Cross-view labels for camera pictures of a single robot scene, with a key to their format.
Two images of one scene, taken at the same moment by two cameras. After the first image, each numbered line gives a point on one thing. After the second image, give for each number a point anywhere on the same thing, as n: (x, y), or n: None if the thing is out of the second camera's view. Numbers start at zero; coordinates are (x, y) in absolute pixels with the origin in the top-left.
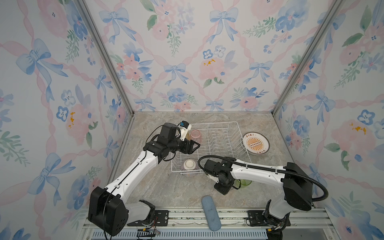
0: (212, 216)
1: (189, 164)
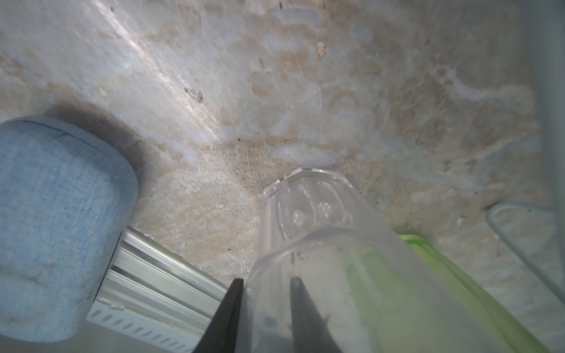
0: (67, 196)
1: None
